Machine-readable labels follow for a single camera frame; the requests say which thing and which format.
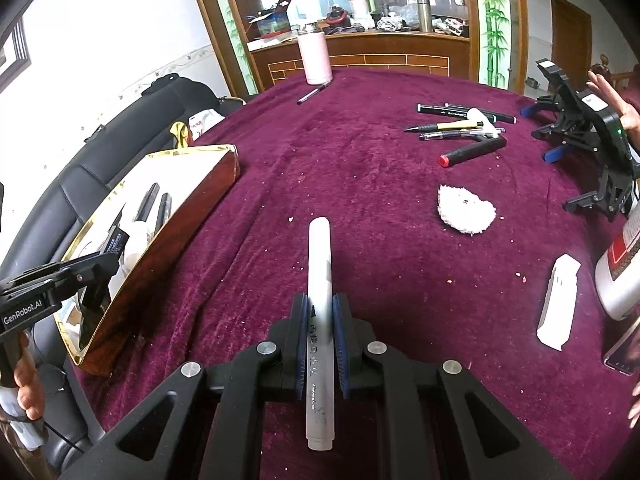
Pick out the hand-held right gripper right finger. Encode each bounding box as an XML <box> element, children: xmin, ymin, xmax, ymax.
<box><xmin>330</xmin><ymin>292</ymin><xmax>576</xmax><ymax>480</ymax></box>

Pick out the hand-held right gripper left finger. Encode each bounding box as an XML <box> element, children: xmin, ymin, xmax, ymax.
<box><xmin>57</xmin><ymin>292</ymin><xmax>311</xmax><ymax>480</ymax></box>

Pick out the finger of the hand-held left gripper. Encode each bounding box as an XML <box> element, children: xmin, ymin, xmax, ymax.
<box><xmin>50</xmin><ymin>251</ymin><xmax>122</xmax><ymax>311</ymax></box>

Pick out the gold-rimmed white tray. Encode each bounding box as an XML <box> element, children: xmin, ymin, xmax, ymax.
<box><xmin>52</xmin><ymin>142</ymin><xmax>241</xmax><ymax>378</ymax></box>

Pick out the white tube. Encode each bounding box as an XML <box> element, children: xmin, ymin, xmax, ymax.
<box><xmin>304</xmin><ymin>216</ymin><xmax>335</xmax><ymax>452</ymax></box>

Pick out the person's left hand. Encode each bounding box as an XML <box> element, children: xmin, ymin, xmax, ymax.
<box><xmin>10</xmin><ymin>332</ymin><xmax>48</xmax><ymax>423</ymax></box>

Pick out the black leather sofa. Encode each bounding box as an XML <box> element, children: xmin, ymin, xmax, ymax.
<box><xmin>0</xmin><ymin>74</ymin><xmax>251</xmax><ymax>480</ymax></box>

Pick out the yellow plastic bag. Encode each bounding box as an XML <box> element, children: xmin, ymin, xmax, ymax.
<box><xmin>169</xmin><ymin>121</ymin><xmax>193</xmax><ymax>151</ymax></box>

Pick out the pink fluffy puff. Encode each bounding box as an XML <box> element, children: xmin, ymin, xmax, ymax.
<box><xmin>436</xmin><ymin>185</ymin><xmax>497</xmax><ymax>235</ymax></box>

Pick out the white plastic bag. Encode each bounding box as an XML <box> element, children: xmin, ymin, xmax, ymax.
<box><xmin>187</xmin><ymin>109</ymin><xmax>226</xmax><ymax>141</ymax></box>

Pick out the white flat box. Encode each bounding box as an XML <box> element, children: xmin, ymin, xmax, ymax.
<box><xmin>536</xmin><ymin>254</ymin><xmax>582</xmax><ymax>352</ymax></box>

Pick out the clear ballpoint pen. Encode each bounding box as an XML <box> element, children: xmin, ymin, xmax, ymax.
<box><xmin>419</xmin><ymin>130</ymin><xmax>488</xmax><ymax>142</ymax></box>

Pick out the black marker red cap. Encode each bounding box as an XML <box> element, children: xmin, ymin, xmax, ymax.
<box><xmin>438</xmin><ymin>136</ymin><xmax>507</xmax><ymax>168</ymax></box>

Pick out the yellow black pen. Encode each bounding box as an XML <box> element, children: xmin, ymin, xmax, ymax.
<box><xmin>404</xmin><ymin>121</ymin><xmax>471</xmax><ymax>134</ymax></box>

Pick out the small white plastic piece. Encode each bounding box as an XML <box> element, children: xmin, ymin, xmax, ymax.
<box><xmin>466</xmin><ymin>108</ymin><xmax>506</xmax><ymax>138</ymax></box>

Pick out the white bottle red label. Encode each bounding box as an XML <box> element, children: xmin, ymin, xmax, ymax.
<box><xmin>595</xmin><ymin>210</ymin><xmax>640</xmax><ymax>321</ymax></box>

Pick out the bamboo painted panel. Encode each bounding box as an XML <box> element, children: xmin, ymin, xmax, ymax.
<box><xmin>205</xmin><ymin>0</ymin><xmax>258</xmax><ymax>96</ymax></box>
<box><xmin>475</xmin><ymin>0</ymin><xmax>513</xmax><ymax>88</ymax></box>

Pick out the smartphone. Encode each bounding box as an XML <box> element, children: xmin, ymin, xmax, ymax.
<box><xmin>602</xmin><ymin>330</ymin><xmax>640</xmax><ymax>377</ymax></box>

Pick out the pink thermos bottle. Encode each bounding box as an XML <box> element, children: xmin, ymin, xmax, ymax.
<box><xmin>297</xmin><ymin>21</ymin><xmax>333</xmax><ymax>86</ymax></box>

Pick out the spare black hand-held gripper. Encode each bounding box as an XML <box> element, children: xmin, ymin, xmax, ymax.
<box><xmin>564</xmin><ymin>160</ymin><xmax>640</xmax><ymax>218</ymax></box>
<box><xmin>520</xmin><ymin>59</ymin><xmax>640</xmax><ymax>168</ymax></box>

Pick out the small fish tank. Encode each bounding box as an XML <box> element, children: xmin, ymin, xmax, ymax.
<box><xmin>247</xmin><ymin>0</ymin><xmax>293</xmax><ymax>41</ymax></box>

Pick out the white tumbler green lid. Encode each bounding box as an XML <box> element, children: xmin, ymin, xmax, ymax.
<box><xmin>347</xmin><ymin>0</ymin><xmax>376</xmax><ymax>31</ymax></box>

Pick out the wooden door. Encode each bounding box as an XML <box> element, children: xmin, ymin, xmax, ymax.
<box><xmin>550</xmin><ymin>0</ymin><xmax>593</xmax><ymax>93</ymax></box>

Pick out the framed wall picture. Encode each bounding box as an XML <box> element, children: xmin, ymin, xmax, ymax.
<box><xmin>0</xmin><ymin>20</ymin><xmax>31</xmax><ymax>76</ymax></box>

